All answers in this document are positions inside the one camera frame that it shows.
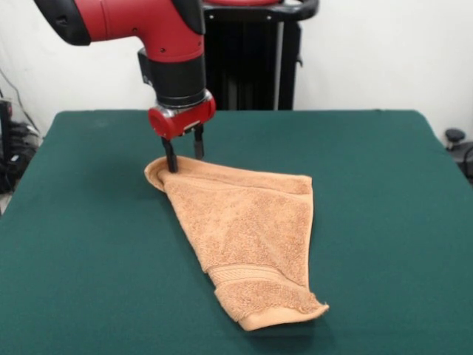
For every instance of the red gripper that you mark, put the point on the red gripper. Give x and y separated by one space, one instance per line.
181 122

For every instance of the tan terry towel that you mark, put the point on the tan terry towel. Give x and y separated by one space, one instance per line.
240 236

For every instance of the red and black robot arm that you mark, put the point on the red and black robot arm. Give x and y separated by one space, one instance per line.
148 22

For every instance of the dark green table cloth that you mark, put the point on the dark green table cloth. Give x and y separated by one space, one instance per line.
92 240

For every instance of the black equipment pile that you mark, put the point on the black equipment pile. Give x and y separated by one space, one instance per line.
15 148

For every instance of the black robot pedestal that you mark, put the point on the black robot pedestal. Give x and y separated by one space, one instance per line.
258 63

